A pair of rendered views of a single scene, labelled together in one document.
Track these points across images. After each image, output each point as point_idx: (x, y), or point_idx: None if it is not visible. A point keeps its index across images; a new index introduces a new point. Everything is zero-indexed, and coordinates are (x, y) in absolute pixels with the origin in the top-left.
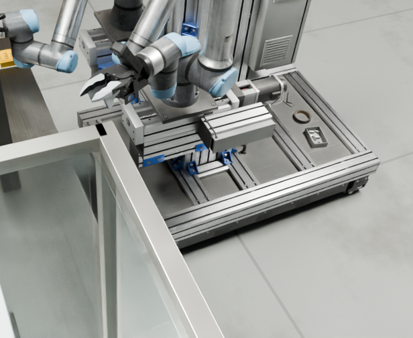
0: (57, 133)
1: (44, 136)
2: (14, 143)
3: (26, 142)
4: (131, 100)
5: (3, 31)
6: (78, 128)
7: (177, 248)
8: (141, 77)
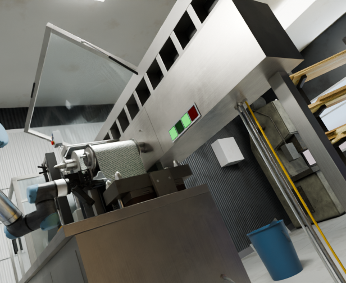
0: (23, 175)
1: (26, 174)
2: (32, 173)
3: (30, 174)
4: None
5: (41, 173)
6: (19, 176)
7: (9, 189)
8: None
